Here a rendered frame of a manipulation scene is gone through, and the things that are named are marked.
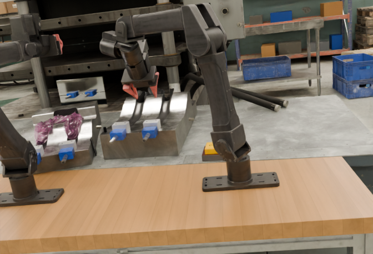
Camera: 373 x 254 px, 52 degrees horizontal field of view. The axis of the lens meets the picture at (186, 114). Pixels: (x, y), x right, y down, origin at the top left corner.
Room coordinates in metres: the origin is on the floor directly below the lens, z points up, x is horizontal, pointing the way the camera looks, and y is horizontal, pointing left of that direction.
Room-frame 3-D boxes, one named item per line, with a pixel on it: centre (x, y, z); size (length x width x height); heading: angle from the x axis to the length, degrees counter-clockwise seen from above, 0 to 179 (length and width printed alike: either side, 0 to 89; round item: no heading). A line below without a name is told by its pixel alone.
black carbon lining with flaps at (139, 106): (1.43, 0.14, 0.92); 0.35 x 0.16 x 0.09; 169
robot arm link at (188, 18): (1.04, 0.02, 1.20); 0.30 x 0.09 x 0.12; 53
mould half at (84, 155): (1.43, 0.49, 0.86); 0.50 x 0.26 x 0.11; 7
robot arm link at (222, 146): (0.93, -0.11, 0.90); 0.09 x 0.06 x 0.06; 143
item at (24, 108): (2.42, 0.55, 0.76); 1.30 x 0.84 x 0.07; 79
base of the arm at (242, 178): (0.93, -0.12, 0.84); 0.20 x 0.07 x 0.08; 84
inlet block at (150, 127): (1.17, 0.13, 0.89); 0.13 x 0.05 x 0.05; 170
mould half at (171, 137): (1.45, 0.12, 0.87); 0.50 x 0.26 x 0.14; 169
